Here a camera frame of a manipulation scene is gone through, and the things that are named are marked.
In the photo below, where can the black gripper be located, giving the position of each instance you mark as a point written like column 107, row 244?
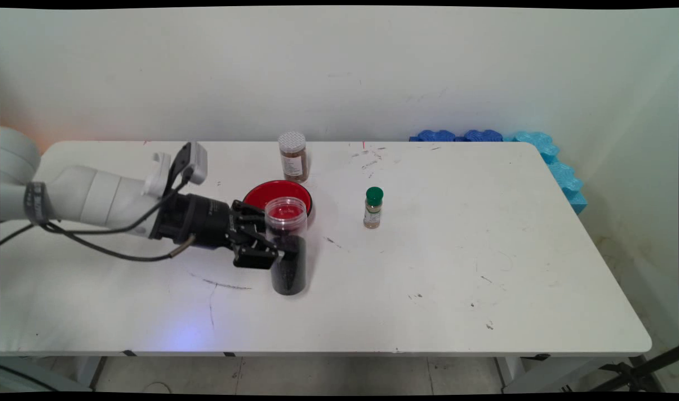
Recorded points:
column 197, row 220

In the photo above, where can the clear jar with black seeds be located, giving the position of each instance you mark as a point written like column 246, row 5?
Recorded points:
column 289, row 278

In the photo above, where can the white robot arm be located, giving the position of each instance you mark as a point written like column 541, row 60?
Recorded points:
column 94, row 195

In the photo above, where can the red bowl black rim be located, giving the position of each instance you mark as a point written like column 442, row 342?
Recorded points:
column 267, row 192

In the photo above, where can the brown spice jar white lid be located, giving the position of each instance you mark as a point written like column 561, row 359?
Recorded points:
column 294, row 164

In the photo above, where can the small spice bottle green cap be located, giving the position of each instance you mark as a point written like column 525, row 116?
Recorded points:
column 373, row 211

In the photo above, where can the dark blue foam piece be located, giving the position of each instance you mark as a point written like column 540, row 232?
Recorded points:
column 435, row 136

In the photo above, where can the grey table leg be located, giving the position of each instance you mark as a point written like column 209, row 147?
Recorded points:
column 88, row 370

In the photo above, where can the blue cloth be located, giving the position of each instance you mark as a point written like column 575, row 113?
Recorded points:
column 483, row 136

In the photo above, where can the light blue foam mat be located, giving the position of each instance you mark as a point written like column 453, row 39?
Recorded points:
column 562, row 172

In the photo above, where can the black tripod stand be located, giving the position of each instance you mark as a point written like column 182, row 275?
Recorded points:
column 634, row 367

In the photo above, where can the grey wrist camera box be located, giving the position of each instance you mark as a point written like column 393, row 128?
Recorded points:
column 197, row 161

